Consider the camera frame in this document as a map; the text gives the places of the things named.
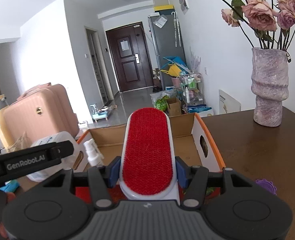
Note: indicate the small cardboard box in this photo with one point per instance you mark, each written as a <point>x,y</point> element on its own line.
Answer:
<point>173,106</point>

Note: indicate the blue tissue pack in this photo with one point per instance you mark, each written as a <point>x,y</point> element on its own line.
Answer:
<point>10,186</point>

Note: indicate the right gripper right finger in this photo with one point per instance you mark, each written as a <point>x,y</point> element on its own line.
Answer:
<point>232,205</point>

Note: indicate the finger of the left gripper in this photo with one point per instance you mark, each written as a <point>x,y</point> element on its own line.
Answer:
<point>23,162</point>

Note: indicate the white spray bottle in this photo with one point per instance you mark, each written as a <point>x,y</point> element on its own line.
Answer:
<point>94,156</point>

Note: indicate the purple bottle cap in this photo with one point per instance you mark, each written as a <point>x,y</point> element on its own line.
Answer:
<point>267,185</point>

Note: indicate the red lint brush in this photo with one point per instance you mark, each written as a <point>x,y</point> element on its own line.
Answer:
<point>148,167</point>

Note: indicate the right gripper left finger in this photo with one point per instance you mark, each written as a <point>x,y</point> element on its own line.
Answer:
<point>63,204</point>

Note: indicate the grey refrigerator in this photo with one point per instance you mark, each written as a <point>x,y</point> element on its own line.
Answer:
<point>166,41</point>

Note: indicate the yellow box on fridge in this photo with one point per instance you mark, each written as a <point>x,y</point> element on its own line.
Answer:
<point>163,7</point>

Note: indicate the yellow thermos jug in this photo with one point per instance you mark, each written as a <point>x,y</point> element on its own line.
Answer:
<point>5,133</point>

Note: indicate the pink hard suitcase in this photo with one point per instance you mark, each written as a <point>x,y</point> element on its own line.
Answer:
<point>40,112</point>

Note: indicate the dried pink roses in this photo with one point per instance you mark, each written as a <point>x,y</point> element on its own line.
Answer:
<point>273,23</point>

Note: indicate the wire storage cart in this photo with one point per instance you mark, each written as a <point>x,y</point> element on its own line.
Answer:
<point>193,99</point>

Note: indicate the purple ceramic vase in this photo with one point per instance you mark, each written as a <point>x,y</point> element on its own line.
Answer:
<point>269,84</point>

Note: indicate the red cardboard box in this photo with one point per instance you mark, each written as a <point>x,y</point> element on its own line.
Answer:
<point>192,142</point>

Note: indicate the green snack bag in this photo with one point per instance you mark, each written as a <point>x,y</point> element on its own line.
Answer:
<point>161,103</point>

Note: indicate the dark brown door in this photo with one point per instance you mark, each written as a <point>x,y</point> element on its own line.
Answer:
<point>129,51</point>

